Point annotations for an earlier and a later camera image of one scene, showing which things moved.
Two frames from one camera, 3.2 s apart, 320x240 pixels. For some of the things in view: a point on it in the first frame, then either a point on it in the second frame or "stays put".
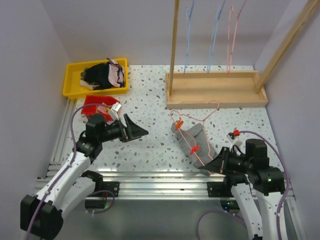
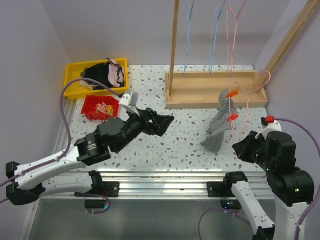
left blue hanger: [188, 20] stays put
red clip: [194, 148] to [233, 116]
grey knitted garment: [195, 141] to [220, 124]
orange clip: [179, 123] to [234, 92]
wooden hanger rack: [227, 89] stays put
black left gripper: [131, 131] to [160, 123]
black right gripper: [220, 163] to [242, 147]
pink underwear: [116, 75] stays put
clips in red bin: [103, 108] stays put
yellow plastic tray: [72, 89] stays put
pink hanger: [204, 120] to [230, 82]
